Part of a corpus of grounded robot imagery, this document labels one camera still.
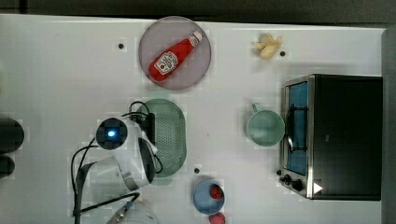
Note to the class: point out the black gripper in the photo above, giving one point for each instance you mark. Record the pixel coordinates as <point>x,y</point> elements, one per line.
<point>147,124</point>

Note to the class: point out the mint green oval strainer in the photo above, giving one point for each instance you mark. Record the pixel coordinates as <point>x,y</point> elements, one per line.
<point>170,135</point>

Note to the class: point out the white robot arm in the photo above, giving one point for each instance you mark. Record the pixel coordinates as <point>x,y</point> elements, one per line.
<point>129,167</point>

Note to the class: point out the red ketchup bottle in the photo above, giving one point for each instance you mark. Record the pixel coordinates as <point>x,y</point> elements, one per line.
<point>166,63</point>

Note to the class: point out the grey round plate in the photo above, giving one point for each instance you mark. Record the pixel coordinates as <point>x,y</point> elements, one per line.
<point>165,33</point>

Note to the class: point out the blue bowl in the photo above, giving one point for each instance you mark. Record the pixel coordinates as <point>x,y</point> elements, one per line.
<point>202,200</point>

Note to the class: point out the red toy in bowl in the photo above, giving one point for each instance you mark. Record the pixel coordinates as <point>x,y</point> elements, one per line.
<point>216,192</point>

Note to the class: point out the red toy strawberry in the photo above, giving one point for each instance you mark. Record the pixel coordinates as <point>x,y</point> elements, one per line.
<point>217,218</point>

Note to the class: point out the mint green mug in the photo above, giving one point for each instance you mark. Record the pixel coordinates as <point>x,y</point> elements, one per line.
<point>264,127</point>

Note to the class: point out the peeled toy banana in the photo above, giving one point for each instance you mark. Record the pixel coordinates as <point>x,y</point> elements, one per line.
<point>268,45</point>

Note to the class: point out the small black cup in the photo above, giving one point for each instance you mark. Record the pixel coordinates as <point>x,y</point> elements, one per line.
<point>7,166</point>

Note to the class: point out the black toaster oven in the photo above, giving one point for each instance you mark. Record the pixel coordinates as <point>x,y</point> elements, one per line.
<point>332,147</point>

